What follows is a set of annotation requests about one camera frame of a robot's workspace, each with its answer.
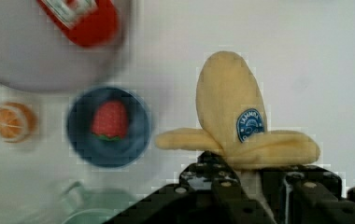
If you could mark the red plush strawberry in bowl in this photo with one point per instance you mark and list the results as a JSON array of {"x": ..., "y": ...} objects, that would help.
[{"x": 110, "y": 121}]

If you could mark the green mug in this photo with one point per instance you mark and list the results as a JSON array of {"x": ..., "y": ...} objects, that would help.
[{"x": 92, "y": 206}]

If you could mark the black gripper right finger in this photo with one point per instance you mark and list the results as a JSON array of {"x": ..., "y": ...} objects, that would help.
[{"x": 307, "y": 195}]

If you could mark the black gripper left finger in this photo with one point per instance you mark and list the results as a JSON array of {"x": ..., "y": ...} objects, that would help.
[{"x": 237, "y": 196}]

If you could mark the red plush ketchup bottle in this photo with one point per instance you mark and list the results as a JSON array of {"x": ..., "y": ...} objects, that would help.
[{"x": 86, "y": 23}]

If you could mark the grey round plate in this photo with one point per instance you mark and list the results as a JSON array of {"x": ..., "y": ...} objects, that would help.
[{"x": 36, "y": 56}]

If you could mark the blue small bowl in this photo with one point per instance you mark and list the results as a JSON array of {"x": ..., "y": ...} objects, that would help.
[{"x": 103, "y": 153}]

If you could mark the plush orange slice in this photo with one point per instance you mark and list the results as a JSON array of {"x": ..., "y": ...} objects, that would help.
[{"x": 17, "y": 122}]

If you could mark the yellow plush banana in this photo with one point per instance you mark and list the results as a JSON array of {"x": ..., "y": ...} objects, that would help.
[{"x": 233, "y": 121}]

